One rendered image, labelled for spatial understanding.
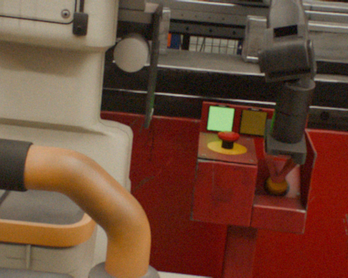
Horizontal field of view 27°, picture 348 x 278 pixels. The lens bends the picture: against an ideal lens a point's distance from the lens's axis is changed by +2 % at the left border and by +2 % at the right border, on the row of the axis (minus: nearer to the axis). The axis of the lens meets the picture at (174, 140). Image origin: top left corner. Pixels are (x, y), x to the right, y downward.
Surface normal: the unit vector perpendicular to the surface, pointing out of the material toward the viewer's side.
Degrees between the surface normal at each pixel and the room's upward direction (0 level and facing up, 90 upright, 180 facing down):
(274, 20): 57
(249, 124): 90
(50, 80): 82
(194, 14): 90
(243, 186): 90
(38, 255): 92
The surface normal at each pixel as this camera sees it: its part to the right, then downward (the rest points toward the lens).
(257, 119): -0.06, 0.29
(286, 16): -0.31, -0.33
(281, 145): 0.10, -0.85
